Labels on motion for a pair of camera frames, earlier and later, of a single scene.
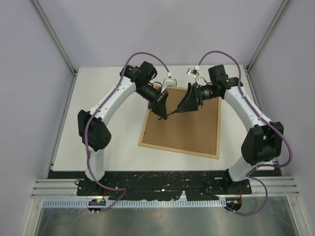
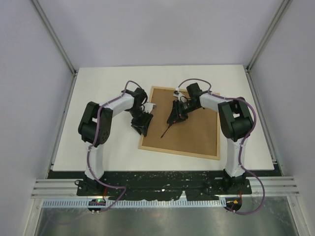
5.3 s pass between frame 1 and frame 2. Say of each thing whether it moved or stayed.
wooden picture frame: stayed
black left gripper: moved
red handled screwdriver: moved
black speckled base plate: stayed
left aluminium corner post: stayed
